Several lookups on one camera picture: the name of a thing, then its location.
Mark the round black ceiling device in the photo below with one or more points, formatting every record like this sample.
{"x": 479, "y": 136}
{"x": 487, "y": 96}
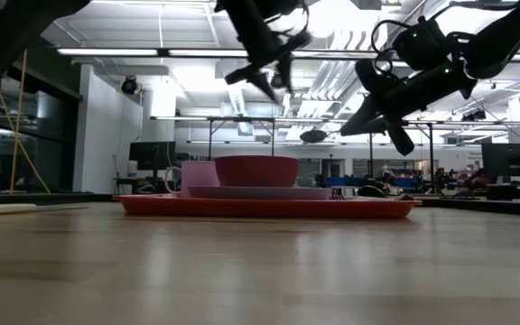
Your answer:
{"x": 129, "y": 86}

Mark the pink mug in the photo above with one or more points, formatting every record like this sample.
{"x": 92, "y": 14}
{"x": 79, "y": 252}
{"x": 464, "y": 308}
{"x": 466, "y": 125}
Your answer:
{"x": 197, "y": 176}

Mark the black background desk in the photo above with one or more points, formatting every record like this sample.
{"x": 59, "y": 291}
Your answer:
{"x": 513, "y": 192}

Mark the black computer monitor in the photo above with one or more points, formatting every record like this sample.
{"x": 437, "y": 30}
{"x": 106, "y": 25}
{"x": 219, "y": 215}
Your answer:
{"x": 510, "y": 160}
{"x": 151, "y": 155}

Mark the magenta bowl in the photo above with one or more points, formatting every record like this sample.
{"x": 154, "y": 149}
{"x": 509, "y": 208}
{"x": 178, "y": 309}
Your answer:
{"x": 257, "y": 171}

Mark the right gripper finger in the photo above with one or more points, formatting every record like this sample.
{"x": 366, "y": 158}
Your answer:
{"x": 370, "y": 113}
{"x": 373, "y": 127}

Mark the ceiling light strip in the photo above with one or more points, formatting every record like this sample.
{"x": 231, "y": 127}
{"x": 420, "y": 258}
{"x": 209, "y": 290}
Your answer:
{"x": 206, "y": 53}
{"x": 106, "y": 52}

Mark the red plastic tray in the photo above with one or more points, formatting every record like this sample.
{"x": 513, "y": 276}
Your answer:
{"x": 264, "y": 210}

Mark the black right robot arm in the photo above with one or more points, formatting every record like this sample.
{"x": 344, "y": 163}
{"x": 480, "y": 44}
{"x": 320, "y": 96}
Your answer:
{"x": 513, "y": 31}

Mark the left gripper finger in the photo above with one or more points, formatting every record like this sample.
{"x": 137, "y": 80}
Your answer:
{"x": 285, "y": 72}
{"x": 265, "y": 86}

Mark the black oval hanging device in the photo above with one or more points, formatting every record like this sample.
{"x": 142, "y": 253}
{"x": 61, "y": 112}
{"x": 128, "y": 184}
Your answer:
{"x": 313, "y": 136}

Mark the lilac round plate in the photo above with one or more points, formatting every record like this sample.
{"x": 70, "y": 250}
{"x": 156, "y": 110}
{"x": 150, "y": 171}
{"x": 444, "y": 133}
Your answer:
{"x": 260, "y": 193}

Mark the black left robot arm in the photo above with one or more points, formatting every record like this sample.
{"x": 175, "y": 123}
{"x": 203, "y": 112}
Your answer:
{"x": 251, "y": 18}

